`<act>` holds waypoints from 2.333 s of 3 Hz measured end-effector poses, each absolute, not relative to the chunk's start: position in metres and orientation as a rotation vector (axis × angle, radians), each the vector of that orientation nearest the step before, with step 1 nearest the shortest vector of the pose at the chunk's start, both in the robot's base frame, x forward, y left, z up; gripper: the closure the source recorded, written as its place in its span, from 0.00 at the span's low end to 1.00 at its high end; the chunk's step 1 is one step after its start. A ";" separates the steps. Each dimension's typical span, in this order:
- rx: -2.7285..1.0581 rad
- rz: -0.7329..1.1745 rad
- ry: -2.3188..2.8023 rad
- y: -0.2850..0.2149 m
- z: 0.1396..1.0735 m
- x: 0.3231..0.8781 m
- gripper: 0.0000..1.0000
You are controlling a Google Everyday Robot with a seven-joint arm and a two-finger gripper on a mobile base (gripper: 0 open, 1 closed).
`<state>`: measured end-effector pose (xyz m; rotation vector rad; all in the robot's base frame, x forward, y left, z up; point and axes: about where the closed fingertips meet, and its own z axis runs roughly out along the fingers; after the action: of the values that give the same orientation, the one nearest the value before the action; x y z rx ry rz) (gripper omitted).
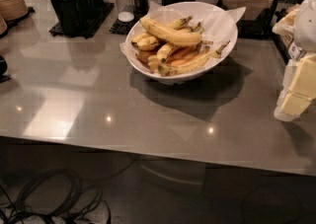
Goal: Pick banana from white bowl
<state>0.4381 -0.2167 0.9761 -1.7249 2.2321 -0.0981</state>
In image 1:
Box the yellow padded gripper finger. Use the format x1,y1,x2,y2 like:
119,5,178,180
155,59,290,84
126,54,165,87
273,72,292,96
274,91,311,121
283,54,316,99

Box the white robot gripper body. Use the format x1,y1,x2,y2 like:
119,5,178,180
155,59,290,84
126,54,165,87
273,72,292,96
273,0,316,60

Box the large top yellow banana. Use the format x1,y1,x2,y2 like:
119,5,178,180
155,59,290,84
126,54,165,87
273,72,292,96
139,17,202,46

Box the white paper bowl liner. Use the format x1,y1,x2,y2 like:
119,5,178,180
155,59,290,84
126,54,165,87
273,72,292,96
118,1,247,71

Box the white bowl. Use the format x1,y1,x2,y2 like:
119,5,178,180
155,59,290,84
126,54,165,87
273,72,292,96
119,2,245,85

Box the long yellow banana front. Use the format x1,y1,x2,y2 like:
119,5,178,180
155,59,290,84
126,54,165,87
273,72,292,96
157,41,229,77

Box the yellow banana behind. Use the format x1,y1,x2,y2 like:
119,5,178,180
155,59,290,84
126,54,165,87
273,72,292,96
168,16,193,30

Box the yellow banana middle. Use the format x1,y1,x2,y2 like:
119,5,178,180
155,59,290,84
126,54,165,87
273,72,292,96
157,43,179,63

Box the small yellow banana left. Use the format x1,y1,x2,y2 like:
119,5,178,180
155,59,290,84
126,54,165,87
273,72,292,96
131,32,161,51

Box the small black mat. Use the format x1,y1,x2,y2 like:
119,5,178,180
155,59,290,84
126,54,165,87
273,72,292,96
110,19,137,35

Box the black object left edge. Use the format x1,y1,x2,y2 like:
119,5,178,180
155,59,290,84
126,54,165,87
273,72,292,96
0,55,11,83

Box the black cables on floor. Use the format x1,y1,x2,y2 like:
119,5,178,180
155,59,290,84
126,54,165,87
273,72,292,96
0,168,113,224

